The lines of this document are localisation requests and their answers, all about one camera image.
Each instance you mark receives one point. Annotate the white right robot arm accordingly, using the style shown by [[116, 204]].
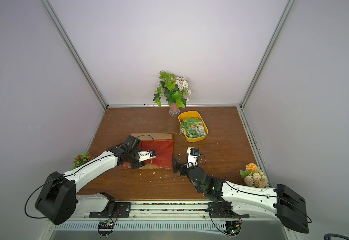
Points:
[[282, 202]]

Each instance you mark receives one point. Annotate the aluminium rail frame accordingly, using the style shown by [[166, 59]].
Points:
[[171, 220]]

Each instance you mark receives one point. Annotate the circuit board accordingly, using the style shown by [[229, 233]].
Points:
[[105, 228], [233, 229]]

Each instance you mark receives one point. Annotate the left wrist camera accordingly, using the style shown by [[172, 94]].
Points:
[[146, 155]]

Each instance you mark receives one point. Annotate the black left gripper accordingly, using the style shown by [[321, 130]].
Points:
[[138, 165]]

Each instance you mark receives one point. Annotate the yellow plastic tray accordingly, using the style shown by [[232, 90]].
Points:
[[192, 114]]

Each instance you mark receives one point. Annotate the red paper bag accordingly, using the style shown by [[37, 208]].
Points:
[[162, 143]]

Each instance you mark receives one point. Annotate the left circuit board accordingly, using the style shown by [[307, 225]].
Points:
[[105, 228]]

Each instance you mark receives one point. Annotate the green condiment packet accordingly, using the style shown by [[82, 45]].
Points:
[[184, 129], [196, 128]]

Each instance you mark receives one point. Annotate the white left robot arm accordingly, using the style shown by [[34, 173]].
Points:
[[59, 198]]

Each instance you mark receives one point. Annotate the green condiment packet top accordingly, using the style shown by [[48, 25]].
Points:
[[196, 128]]

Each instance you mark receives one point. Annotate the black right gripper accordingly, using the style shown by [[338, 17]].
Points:
[[182, 169]]

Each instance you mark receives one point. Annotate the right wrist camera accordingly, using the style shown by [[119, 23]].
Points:
[[193, 157]]

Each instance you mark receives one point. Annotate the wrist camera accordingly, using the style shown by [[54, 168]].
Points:
[[193, 157], [146, 155]]

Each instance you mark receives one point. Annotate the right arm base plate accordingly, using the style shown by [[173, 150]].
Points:
[[223, 210]]

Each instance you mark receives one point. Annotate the right circuit board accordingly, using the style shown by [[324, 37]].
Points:
[[233, 229]]

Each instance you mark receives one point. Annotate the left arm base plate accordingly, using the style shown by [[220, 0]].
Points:
[[113, 210]]

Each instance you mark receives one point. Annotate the small red flower plant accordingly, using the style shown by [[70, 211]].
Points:
[[81, 159]]

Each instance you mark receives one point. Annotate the green ivy flower bouquet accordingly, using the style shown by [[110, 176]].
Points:
[[175, 90]]

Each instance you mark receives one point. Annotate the pink glass flower vase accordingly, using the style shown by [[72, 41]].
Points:
[[174, 110]]

